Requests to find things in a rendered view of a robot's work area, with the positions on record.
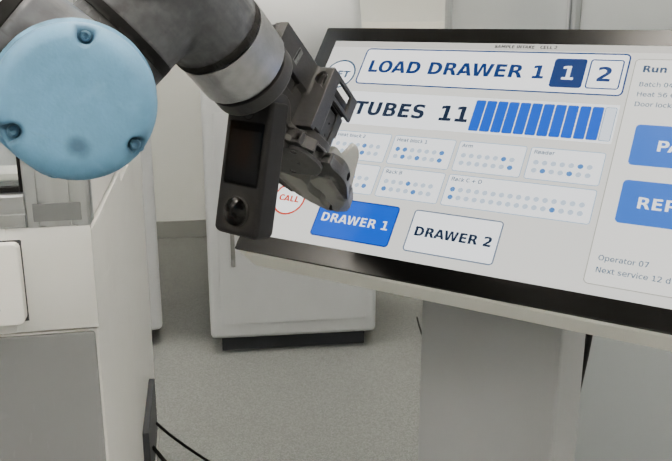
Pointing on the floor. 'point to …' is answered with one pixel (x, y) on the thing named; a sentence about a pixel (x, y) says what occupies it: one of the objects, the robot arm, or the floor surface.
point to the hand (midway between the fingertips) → (336, 209)
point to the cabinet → (86, 377)
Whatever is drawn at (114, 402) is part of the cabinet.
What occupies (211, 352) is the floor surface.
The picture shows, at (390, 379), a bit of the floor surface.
